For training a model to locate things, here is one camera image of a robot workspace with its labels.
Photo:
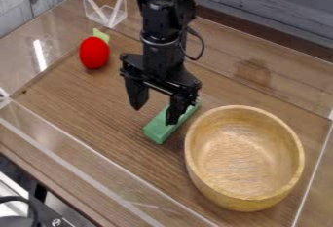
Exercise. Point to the green rectangular block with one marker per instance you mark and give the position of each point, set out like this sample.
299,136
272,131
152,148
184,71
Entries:
158,131

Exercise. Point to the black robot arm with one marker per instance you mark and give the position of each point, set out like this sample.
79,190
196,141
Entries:
166,20

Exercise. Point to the clear acrylic corner bracket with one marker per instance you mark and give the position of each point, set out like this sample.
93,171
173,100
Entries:
106,15

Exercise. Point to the small green wedge block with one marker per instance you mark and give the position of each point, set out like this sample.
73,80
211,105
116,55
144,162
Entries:
100,34

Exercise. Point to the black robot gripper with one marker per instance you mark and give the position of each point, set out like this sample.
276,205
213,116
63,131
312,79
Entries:
158,69

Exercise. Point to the clear acrylic tray wall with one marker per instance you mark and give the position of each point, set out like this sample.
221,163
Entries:
113,196

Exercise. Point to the black device with cable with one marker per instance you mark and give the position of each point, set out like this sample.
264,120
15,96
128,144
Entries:
39,215

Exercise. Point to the light wooden bowl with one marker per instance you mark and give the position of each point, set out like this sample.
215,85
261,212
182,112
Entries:
245,157

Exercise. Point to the red ball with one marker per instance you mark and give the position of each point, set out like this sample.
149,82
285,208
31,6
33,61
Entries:
94,52

